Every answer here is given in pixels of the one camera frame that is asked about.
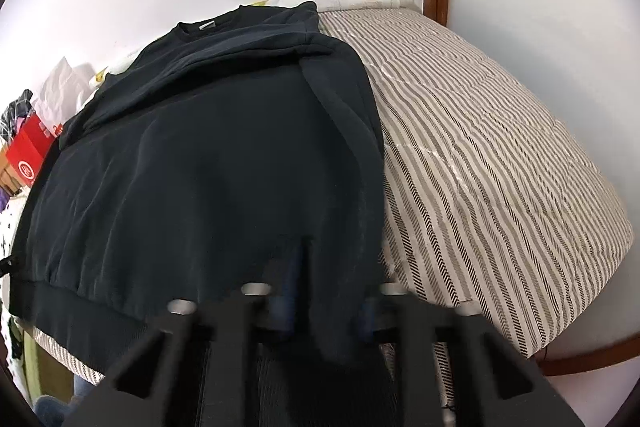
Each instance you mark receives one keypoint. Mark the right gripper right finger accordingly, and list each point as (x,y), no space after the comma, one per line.
(453,368)

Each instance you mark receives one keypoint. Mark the polka dot white fabric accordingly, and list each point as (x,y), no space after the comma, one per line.
(10,217)

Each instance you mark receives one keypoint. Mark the black sweatshirt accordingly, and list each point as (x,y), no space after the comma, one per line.
(227,151)

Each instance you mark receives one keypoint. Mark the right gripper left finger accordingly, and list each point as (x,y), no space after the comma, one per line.
(203,365)

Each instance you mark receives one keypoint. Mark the plaid cloth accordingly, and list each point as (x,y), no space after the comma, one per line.
(14,116)

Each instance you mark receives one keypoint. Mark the striped mattress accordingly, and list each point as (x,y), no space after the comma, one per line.
(487,197)

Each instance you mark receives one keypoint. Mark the red paper bag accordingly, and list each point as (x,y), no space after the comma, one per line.
(28,149)

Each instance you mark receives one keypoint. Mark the white plastic bag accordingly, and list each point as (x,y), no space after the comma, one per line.
(61,96)

